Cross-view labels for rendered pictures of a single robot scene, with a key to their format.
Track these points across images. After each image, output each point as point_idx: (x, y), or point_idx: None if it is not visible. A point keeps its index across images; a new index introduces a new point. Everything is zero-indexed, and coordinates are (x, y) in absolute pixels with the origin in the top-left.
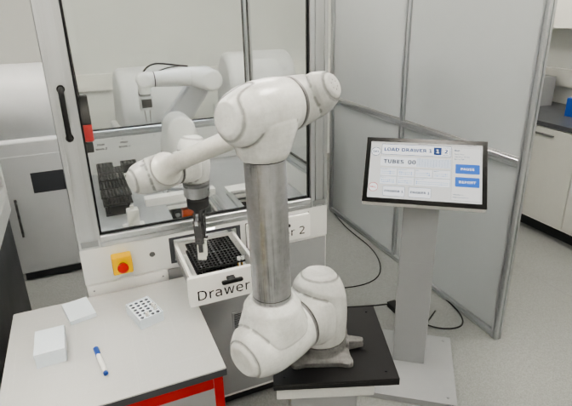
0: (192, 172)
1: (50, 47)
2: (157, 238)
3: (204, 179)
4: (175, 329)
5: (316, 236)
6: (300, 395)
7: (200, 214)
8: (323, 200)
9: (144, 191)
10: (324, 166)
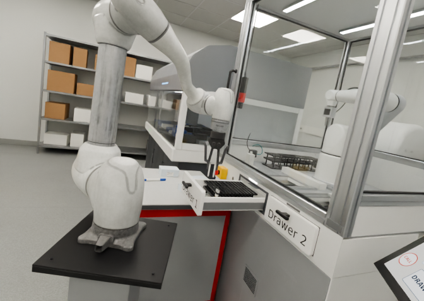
0: (208, 106)
1: (239, 50)
2: (236, 170)
3: (215, 115)
4: (173, 196)
5: (319, 267)
6: None
7: (210, 141)
8: (339, 227)
9: (187, 105)
10: (353, 182)
